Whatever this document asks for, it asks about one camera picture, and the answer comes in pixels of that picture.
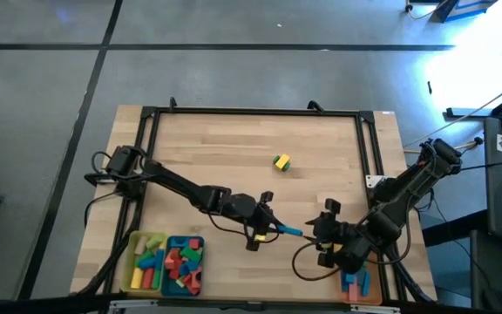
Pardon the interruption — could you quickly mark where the orange plastic tray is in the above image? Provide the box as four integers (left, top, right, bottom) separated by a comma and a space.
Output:
336, 260, 383, 306

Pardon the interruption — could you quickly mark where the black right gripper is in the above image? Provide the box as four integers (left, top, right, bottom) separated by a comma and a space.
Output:
302, 212, 377, 274

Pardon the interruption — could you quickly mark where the black power cable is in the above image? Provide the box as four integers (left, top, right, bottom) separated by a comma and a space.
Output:
455, 159, 502, 175

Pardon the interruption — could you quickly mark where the silver table bracket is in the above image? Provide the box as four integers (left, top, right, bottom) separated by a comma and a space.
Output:
108, 299, 166, 314
349, 304, 403, 314

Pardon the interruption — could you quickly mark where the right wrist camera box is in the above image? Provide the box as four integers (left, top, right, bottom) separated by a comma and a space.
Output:
323, 197, 343, 215

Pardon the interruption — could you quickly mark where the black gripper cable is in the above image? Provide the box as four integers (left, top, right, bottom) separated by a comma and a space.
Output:
207, 211, 281, 245
291, 241, 343, 282

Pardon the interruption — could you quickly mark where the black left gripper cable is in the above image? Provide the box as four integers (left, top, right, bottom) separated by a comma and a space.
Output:
207, 211, 281, 245

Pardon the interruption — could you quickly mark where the red cylinder block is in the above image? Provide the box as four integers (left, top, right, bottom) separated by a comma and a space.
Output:
141, 268, 156, 290

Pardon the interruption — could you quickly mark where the black table frame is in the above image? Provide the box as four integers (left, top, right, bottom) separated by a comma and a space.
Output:
102, 104, 435, 304

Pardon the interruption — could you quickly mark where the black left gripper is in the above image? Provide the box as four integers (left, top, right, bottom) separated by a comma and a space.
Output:
227, 192, 285, 253

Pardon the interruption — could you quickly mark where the cream cable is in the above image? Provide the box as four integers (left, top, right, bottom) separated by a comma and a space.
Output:
403, 72, 502, 148

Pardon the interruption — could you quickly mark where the teal plastic tray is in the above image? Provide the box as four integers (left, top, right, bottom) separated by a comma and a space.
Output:
160, 235, 206, 298

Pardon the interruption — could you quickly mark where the blue stand base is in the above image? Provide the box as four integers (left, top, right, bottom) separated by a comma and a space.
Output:
432, 0, 499, 24

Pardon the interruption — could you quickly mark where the yellow plastic tray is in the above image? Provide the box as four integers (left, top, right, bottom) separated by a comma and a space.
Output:
119, 230, 168, 294

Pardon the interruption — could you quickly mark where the black floor bar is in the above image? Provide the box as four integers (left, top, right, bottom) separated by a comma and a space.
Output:
445, 85, 502, 119

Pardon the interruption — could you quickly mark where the beige hose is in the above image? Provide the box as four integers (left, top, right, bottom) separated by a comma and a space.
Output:
403, 138, 484, 155

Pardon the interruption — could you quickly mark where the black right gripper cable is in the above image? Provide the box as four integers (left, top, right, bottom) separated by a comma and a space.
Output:
291, 241, 343, 282

